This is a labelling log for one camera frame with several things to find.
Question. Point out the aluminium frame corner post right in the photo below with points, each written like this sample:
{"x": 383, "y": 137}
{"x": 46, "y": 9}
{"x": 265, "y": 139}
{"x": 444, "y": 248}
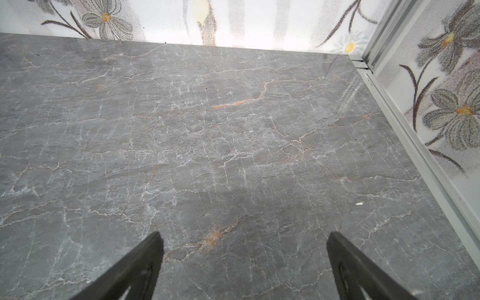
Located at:
{"x": 423, "y": 63}

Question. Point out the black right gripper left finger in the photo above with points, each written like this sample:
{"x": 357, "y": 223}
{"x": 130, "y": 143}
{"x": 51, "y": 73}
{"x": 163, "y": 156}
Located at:
{"x": 134, "y": 275}

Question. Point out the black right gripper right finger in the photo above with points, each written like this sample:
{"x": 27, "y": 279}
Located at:
{"x": 356, "y": 275}

